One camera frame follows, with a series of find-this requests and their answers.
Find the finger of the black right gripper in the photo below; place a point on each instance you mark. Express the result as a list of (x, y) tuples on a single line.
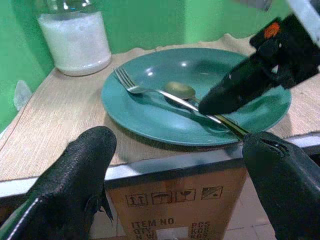
[(232, 92)]

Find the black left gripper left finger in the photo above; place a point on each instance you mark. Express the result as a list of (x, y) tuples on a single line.
[(62, 180)]

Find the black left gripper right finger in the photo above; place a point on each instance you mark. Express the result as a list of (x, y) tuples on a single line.
[(287, 185)]

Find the golden metal spoon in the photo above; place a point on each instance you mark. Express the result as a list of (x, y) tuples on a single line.
[(180, 89)]

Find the silver metal fork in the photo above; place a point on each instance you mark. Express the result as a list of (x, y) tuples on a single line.
[(131, 86)]

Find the beige woven placemat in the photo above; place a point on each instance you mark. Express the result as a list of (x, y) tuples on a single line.
[(62, 105)]

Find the round green plate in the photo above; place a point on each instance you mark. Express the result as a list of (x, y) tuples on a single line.
[(155, 117)]

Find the clear plastic piece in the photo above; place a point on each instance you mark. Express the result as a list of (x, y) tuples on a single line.
[(23, 93)]

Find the brown printed cardboard box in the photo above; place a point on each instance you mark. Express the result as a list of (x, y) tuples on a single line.
[(175, 212)]

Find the glass jar of white grains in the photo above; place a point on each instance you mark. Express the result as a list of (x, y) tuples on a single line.
[(75, 42)]

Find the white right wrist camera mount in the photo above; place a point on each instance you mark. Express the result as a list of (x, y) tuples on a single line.
[(307, 15)]

